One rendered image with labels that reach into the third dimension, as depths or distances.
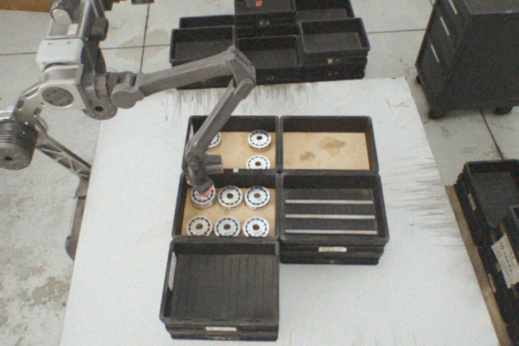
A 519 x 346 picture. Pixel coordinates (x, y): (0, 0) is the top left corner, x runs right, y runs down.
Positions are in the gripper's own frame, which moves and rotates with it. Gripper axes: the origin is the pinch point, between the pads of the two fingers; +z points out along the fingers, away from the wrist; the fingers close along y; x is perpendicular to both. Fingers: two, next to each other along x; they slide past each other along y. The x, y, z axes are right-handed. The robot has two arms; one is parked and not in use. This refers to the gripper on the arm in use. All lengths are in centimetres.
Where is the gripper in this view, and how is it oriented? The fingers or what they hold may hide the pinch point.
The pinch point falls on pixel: (202, 191)
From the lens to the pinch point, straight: 193.2
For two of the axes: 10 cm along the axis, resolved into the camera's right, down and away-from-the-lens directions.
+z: 0.5, 6.0, 8.0
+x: -7.3, 5.7, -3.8
